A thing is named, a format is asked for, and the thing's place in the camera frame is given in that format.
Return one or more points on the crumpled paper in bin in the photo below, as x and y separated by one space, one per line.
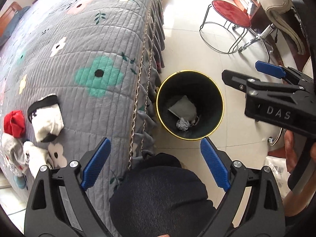
184 125

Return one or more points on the grey patterned sock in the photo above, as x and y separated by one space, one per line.
14 157

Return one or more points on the black gold-rimmed trash bin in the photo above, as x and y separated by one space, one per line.
202 91

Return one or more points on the dark blue pillow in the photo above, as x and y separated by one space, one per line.
12 25

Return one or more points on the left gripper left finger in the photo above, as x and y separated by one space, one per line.
45 213

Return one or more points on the red round metal stool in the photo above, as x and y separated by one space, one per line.
237 24

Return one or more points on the dark trouser knee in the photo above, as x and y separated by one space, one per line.
159 197

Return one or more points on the wooden headboard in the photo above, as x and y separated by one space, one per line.
8 15

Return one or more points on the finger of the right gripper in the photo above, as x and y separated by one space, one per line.
280 72
240 82

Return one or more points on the grey floral quilted bedspread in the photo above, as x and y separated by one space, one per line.
102 58

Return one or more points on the red sock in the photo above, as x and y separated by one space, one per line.
14 124

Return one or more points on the beige swivel office chair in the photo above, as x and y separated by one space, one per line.
273 10

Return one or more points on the flat paper in bin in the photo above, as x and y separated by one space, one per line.
184 108

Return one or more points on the blue rubber ball toy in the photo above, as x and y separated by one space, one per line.
20 182

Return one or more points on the black white sock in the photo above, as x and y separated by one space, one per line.
36 157
46 118

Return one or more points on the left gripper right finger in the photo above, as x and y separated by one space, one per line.
264 212

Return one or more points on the person's right hand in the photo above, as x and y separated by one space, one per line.
291 157

